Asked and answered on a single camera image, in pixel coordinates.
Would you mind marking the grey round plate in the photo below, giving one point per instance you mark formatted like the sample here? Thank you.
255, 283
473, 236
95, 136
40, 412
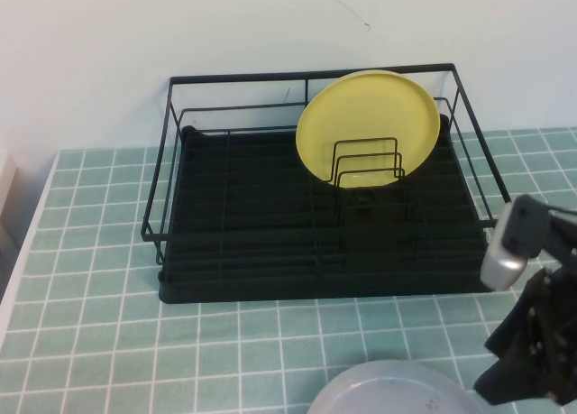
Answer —
383, 391

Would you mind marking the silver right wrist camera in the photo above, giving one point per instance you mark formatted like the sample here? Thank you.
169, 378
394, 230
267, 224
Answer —
500, 260

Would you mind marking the green tiled tablecloth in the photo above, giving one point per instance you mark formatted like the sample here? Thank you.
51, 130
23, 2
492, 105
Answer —
90, 342

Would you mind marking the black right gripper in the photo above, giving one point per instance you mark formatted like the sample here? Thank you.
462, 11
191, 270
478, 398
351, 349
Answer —
563, 306

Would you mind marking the yellow round plate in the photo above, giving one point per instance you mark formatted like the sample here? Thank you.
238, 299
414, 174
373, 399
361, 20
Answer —
360, 116

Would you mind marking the white side cabinet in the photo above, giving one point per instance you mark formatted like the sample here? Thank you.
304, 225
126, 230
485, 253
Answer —
5, 184

